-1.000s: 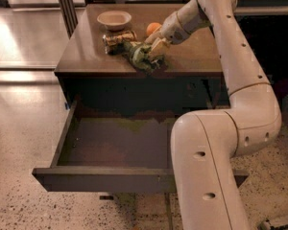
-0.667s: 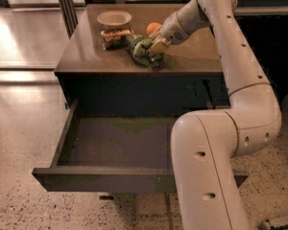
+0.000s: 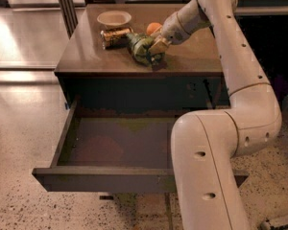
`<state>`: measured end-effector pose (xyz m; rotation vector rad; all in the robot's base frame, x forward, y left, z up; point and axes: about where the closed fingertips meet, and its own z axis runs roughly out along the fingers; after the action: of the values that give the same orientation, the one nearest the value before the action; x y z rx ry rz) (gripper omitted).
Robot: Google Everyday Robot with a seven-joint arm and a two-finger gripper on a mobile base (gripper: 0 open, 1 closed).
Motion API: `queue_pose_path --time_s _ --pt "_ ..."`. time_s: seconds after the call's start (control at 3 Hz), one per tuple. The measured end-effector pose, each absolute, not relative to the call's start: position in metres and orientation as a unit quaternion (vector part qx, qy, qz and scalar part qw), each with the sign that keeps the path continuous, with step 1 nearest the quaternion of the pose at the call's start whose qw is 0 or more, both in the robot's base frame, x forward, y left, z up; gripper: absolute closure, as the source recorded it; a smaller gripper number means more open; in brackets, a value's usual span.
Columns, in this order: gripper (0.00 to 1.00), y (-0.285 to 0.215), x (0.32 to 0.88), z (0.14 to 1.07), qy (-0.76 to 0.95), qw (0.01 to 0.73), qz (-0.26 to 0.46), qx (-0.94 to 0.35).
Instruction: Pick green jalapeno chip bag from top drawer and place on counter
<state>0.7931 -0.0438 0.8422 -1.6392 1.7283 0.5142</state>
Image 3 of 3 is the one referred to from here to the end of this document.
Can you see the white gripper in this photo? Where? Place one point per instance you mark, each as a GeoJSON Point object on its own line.
{"type": "Point", "coordinates": [173, 29]}

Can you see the green jalapeno chip bag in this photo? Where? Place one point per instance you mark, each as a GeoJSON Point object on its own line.
{"type": "Point", "coordinates": [139, 45]}

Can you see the gold soda can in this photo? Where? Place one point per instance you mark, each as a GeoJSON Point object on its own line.
{"type": "Point", "coordinates": [116, 37]}

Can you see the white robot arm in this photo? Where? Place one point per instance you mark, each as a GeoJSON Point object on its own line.
{"type": "Point", "coordinates": [233, 112]}

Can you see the dark grey drawer cabinet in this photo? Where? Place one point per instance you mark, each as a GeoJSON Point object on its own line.
{"type": "Point", "coordinates": [108, 82]}

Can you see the open dark top drawer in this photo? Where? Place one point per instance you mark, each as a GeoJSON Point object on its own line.
{"type": "Point", "coordinates": [133, 150]}

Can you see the orange fruit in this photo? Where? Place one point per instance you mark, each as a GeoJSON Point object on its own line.
{"type": "Point", "coordinates": [152, 27]}

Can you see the beige ceramic bowl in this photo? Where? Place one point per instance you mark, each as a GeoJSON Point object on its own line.
{"type": "Point", "coordinates": [114, 19]}

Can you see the white power strip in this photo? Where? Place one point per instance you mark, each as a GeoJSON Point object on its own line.
{"type": "Point", "coordinates": [280, 223]}

